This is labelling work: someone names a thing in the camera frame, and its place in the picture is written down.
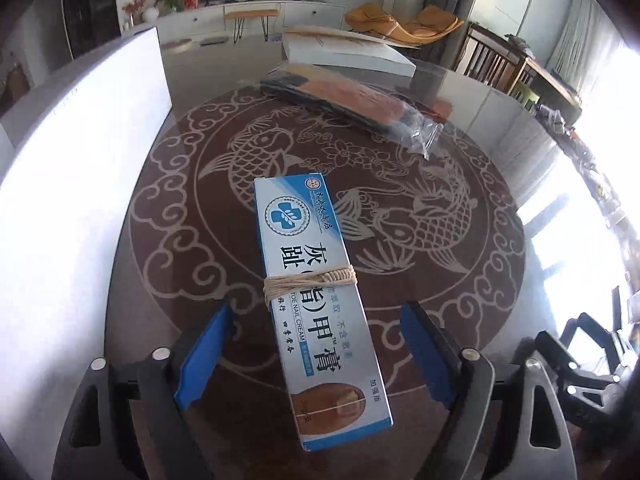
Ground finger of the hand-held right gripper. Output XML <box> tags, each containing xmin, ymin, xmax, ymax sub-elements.
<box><xmin>535</xmin><ymin>330</ymin><xmax>583</xmax><ymax>386</ymax></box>
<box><xmin>560</xmin><ymin>312</ymin><xmax>628</xmax><ymax>361</ymax></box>

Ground wooden side table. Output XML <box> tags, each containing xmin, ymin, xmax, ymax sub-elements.
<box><xmin>510</xmin><ymin>52</ymin><xmax>583</xmax><ymax>111</ymax></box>

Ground clear plastic bag with orange item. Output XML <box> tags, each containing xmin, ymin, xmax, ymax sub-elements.
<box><xmin>260</xmin><ymin>62</ymin><xmax>453</xmax><ymax>161</ymax></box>

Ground beige twine loop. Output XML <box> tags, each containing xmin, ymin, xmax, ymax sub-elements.
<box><xmin>262</xmin><ymin>266</ymin><xmax>357</xmax><ymax>306</ymax></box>

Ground large white panel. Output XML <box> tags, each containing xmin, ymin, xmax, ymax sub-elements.
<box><xmin>0</xmin><ymin>25</ymin><xmax>173</xmax><ymax>321</ymax></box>

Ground white curtain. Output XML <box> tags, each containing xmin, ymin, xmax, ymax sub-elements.
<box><xmin>547</xmin><ymin>0</ymin><xmax>621</xmax><ymax>91</ymax></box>

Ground dark glass display cabinet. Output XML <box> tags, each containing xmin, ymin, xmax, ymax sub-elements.
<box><xmin>60</xmin><ymin>0</ymin><xmax>123</xmax><ymax>61</ymax></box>

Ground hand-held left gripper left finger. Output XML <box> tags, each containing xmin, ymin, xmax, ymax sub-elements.
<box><xmin>55</xmin><ymin>300</ymin><xmax>233</xmax><ymax>480</ymax></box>

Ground blue and white cream box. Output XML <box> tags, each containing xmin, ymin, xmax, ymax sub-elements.
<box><xmin>252</xmin><ymin>175</ymin><xmax>394</xmax><ymax>453</ymax></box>

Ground white television cabinet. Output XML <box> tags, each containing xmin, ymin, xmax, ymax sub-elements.
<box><xmin>125</xmin><ymin>0</ymin><xmax>347</xmax><ymax>46</ymax></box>

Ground dark wooden chair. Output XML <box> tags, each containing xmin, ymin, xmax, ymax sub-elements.
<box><xmin>457</xmin><ymin>24</ymin><xmax>526</xmax><ymax>91</ymax></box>

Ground wooden stool with metal legs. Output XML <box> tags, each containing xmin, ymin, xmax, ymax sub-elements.
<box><xmin>224</xmin><ymin>7</ymin><xmax>282</xmax><ymax>43</ymax></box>

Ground red flowers in white vase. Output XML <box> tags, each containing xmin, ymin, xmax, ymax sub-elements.
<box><xmin>121</xmin><ymin>0</ymin><xmax>151</xmax><ymax>26</ymax></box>

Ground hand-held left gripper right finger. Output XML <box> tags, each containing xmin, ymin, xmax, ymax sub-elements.
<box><xmin>400</xmin><ymin>301</ymin><xmax>576</xmax><ymax>480</ymax></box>

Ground white flat cardboard box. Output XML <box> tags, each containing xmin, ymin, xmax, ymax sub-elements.
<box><xmin>281</xmin><ymin>25</ymin><xmax>418</xmax><ymax>78</ymax></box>

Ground orange rocking chair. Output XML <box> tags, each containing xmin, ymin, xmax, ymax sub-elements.
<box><xmin>345</xmin><ymin>2</ymin><xmax>465</xmax><ymax>48</ymax></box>

